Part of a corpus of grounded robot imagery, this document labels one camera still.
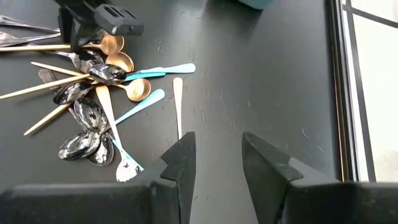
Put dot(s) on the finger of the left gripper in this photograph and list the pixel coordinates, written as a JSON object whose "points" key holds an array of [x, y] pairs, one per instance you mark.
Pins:
{"points": [[85, 35], [66, 28]]}

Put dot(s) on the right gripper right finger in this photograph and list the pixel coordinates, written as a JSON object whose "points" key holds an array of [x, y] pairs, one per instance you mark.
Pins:
{"points": [[264, 174]]}

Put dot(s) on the grey-blue plastic bin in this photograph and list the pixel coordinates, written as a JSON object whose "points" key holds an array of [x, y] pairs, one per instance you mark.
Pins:
{"points": [[255, 3]]}

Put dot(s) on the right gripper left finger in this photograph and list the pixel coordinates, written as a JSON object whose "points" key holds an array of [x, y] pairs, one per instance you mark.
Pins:
{"points": [[185, 161]]}

